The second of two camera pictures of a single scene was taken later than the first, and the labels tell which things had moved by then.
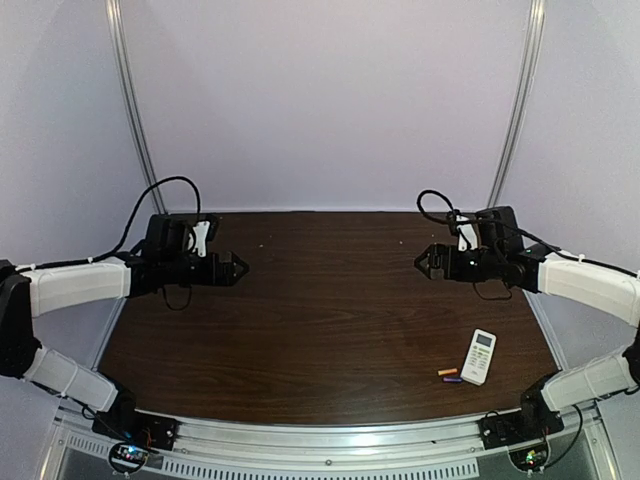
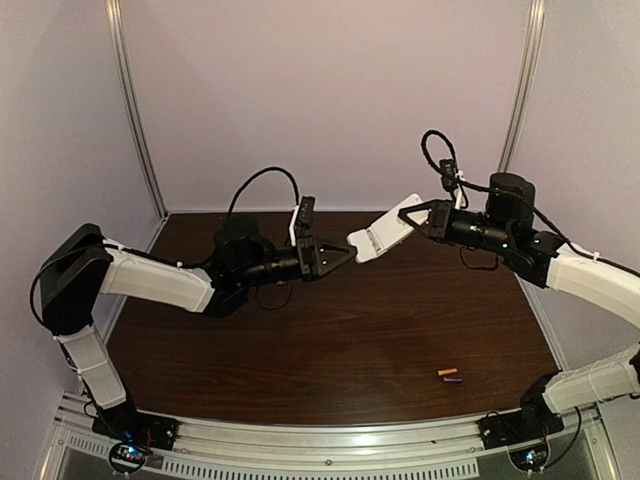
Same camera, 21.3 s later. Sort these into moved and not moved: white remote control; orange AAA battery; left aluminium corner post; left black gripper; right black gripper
Moved: right black gripper; white remote control; left black gripper
Not moved: orange AAA battery; left aluminium corner post
